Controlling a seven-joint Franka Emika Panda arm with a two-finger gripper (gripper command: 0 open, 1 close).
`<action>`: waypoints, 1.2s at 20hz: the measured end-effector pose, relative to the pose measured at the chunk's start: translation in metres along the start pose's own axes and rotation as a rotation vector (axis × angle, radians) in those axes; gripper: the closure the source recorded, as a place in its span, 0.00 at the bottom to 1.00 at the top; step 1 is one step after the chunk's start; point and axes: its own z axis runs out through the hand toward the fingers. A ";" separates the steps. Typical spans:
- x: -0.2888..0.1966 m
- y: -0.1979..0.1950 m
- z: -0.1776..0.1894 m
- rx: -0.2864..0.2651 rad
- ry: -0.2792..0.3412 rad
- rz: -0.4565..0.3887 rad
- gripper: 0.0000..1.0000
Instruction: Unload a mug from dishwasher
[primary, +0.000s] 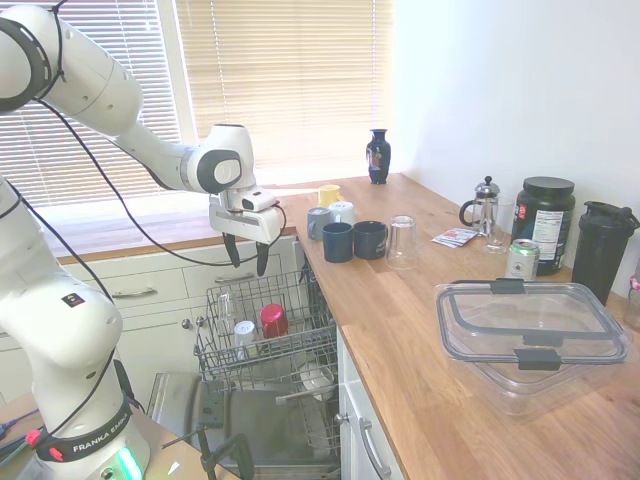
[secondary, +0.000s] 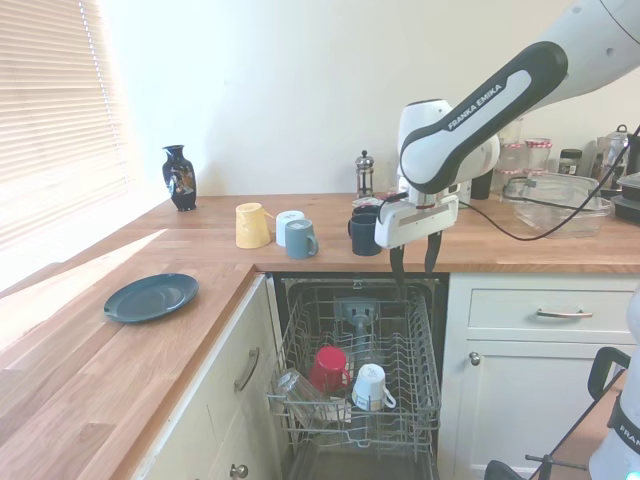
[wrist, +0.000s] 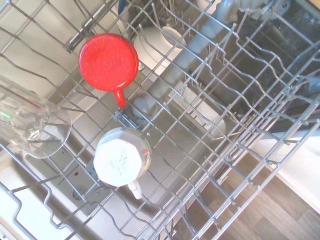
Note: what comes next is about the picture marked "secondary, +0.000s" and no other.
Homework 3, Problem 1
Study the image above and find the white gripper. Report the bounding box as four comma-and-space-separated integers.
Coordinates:
374, 193, 460, 287

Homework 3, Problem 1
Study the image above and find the white mug with patterned rim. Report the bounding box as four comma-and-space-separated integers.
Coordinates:
351, 363, 398, 413

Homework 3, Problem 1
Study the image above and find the grey-blue mug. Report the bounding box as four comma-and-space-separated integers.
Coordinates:
283, 218, 320, 260

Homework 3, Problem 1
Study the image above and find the plain white mug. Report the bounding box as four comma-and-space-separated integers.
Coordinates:
274, 210, 306, 248

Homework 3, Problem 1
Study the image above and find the red mug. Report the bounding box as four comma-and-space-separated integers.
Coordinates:
308, 346, 353, 394

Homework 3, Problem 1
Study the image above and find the yellow mug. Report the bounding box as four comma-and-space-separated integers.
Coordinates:
234, 202, 275, 250

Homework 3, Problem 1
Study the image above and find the built-in dishwasher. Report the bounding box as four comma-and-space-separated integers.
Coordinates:
264, 271, 451, 480

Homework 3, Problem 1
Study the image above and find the black cylindrical canister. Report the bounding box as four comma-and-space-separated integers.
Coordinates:
469, 172, 494, 201

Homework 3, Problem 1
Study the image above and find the glass french press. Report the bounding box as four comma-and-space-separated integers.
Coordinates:
354, 148, 376, 200

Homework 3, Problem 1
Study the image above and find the cream cabinet drawer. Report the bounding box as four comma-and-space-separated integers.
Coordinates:
467, 287, 640, 346

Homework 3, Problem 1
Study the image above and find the glass jar red-checked lid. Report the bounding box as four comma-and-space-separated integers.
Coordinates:
494, 168, 524, 196
498, 142, 527, 174
523, 138, 554, 174

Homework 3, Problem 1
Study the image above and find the clear plastic container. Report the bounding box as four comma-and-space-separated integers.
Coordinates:
502, 172, 614, 240

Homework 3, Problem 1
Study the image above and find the clear drinking glass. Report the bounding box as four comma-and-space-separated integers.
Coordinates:
271, 368, 326, 406
283, 399, 351, 436

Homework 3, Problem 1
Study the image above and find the jar with dark lid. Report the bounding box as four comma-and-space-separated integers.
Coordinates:
558, 148, 584, 176

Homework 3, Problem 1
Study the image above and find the cream cabinet door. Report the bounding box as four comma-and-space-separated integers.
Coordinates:
464, 339, 636, 476

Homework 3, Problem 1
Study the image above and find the black food container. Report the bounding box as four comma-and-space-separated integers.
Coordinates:
615, 172, 640, 199
609, 194, 640, 224

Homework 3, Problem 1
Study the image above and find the black metal stand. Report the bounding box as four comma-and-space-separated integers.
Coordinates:
484, 346, 632, 480

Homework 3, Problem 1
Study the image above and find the glass coffee percolator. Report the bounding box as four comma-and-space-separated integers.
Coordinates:
594, 124, 632, 191

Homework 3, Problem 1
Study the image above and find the cream corner cabinet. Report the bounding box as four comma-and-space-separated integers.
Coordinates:
132, 274, 289, 480

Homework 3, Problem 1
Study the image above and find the dark blue painted vase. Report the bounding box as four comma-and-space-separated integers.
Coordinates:
161, 144, 198, 212

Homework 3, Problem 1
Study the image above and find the dark teal plate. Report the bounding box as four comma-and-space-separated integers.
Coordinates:
103, 272, 201, 324

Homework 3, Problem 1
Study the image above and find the white window blind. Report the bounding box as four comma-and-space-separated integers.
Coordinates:
0, 0, 141, 296

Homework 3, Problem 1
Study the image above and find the grey wire dishwasher rack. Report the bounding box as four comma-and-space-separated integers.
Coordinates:
267, 282, 442, 459

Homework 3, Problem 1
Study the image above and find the black cable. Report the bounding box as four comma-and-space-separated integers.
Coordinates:
457, 124, 640, 242

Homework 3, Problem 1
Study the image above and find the silver bar drawer handle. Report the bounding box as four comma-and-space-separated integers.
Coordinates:
536, 307, 594, 320

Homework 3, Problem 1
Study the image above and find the curved silver cabinet handle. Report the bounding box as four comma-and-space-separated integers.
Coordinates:
233, 347, 261, 394

